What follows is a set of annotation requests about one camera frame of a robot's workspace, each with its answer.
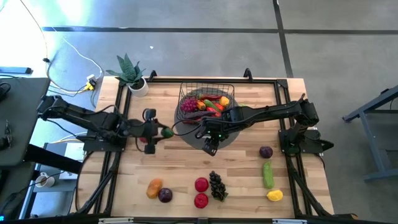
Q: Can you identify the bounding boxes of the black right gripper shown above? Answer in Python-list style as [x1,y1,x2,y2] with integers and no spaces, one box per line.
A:
[194,115,239,157]

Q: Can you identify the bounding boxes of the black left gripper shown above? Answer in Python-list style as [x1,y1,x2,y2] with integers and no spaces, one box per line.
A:
[125,108,167,156]

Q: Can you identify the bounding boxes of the green bell pepper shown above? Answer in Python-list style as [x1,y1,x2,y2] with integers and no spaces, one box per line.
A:
[160,126,175,139]

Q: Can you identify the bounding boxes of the dark purple eggplant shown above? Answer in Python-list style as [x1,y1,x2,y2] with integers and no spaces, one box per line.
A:
[185,110,216,120]

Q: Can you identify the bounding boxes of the smooth green cucumber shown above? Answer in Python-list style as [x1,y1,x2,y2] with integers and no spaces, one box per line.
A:
[204,99,222,113]

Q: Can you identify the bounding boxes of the magenta grape bunch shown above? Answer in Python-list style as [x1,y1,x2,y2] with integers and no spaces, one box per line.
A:
[180,97,199,114]

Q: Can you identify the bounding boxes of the red chili pepper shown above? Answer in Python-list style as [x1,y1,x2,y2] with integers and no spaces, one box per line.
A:
[198,93,223,101]

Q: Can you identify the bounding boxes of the black grape bunch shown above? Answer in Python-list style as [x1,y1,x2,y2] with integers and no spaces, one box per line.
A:
[208,170,229,202]

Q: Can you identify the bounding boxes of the orange oval fruit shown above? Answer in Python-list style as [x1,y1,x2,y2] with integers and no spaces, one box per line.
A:
[146,177,164,200]

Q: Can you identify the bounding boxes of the dark purple plum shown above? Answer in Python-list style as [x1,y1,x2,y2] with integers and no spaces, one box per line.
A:
[259,146,274,159]
[157,187,174,203]

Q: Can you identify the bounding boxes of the bumpy green cucumber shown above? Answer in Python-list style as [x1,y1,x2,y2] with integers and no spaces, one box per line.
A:
[262,161,275,190]

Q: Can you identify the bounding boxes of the round grey mat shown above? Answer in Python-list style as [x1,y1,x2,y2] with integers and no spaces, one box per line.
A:
[173,93,242,151]

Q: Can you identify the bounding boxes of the snake plant in white pot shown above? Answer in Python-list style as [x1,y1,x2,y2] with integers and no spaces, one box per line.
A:
[105,52,150,98]

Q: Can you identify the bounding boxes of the white power strip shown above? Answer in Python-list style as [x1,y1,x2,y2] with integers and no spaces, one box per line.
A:
[86,73,98,91]

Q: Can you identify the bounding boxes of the white box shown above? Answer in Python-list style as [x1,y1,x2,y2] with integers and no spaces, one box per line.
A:
[58,142,85,181]

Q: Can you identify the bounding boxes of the silver mounting plate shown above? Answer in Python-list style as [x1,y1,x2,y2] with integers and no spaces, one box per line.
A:
[272,218,308,224]
[98,217,135,224]

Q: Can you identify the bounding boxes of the white mug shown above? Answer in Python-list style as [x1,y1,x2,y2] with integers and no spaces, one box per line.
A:
[35,172,56,189]

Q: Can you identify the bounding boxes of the dark grey desk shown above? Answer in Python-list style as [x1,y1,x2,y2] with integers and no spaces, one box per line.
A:
[0,77,83,175]

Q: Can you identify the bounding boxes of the blue flat bar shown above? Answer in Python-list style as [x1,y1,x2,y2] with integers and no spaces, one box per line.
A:
[0,65,33,75]

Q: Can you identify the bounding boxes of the black headset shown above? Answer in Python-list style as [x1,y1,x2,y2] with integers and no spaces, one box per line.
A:
[0,81,12,102]

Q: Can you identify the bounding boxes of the blue-grey metal table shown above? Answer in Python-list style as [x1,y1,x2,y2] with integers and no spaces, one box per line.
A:
[341,84,398,183]

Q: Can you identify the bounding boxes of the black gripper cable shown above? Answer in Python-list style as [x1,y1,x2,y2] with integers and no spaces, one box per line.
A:
[172,119,203,137]

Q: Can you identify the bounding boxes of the black wire basket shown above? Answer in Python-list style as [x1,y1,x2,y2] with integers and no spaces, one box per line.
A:
[176,82,236,124]

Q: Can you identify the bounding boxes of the black aluminium table frame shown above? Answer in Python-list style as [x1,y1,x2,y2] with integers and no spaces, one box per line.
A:
[70,76,358,218]

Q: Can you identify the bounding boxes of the white cable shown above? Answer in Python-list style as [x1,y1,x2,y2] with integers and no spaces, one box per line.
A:
[51,26,104,77]

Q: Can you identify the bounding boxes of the thin black cable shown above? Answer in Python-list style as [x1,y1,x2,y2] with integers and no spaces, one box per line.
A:
[19,0,91,94]

